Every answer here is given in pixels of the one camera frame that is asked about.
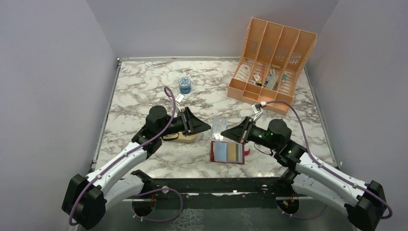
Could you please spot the red leather card holder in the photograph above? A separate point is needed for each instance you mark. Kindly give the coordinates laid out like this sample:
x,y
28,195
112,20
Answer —
x,y
218,152

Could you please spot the small items in organizer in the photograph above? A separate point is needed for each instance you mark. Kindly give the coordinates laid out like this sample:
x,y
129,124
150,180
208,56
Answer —
x,y
267,78

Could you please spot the white striped card in organizer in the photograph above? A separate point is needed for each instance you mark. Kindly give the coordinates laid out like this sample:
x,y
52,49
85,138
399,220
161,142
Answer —
x,y
243,72

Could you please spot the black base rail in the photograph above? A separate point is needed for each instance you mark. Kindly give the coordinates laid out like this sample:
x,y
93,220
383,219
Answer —
x,y
212,193

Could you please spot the beige oval tray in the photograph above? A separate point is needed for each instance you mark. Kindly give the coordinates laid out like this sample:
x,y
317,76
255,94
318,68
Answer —
x,y
179,137

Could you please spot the gold credit card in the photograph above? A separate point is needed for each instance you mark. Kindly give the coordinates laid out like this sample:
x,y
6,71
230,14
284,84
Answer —
x,y
234,152

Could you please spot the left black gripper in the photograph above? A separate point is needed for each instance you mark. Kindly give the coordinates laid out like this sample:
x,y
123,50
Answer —
x,y
194,125

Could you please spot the silver white credit card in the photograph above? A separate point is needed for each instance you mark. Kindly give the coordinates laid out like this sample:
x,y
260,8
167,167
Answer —
x,y
218,126

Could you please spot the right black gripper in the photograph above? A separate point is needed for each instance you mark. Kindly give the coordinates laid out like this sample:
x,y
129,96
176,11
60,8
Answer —
x,y
239,133

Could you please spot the blue round tin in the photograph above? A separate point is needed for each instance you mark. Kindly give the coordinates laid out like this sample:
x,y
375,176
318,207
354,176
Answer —
x,y
184,85

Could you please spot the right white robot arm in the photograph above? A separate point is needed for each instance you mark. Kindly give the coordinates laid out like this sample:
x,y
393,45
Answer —
x,y
361,202

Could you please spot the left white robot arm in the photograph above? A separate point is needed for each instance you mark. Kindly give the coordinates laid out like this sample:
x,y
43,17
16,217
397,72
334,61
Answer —
x,y
86,197

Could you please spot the orange plastic file organizer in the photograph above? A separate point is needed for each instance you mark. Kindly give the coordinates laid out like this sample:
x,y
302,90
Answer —
x,y
268,43

